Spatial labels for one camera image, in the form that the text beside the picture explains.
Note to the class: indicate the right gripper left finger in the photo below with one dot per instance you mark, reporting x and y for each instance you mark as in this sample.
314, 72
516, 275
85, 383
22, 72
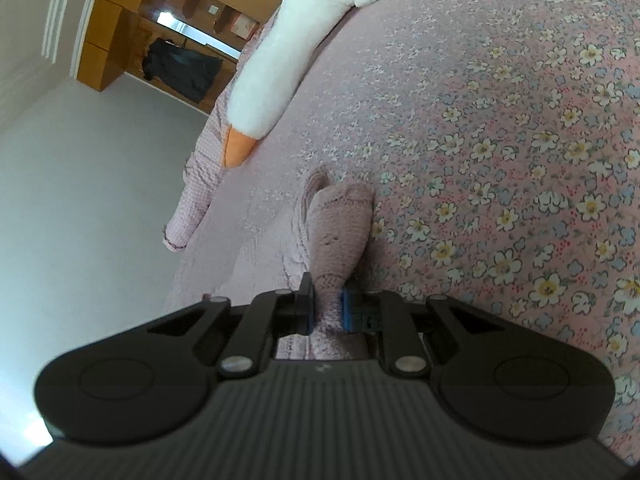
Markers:
143, 383

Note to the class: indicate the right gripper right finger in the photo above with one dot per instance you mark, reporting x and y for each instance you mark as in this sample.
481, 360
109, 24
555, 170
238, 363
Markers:
501, 380

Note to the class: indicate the pink knitted cardigan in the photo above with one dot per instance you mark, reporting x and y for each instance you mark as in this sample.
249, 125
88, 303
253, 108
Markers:
328, 231

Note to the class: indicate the pink checkered blanket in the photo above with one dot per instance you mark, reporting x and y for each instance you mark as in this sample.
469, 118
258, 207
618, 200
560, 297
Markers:
210, 159

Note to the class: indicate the pink floral bed sheet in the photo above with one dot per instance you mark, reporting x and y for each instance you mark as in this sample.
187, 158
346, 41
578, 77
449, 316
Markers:
501, 138

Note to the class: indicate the dark hanging garment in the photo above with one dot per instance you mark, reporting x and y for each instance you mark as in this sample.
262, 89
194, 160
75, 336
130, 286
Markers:
188, 72

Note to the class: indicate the white box on shelf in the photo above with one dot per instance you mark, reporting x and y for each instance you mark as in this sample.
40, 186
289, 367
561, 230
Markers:
244, 27

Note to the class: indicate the wooden wardrobe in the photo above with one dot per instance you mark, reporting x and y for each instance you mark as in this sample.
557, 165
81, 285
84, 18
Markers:
114, 36

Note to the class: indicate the white goose plush toy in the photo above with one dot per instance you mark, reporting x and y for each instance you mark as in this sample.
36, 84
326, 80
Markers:
269, 78

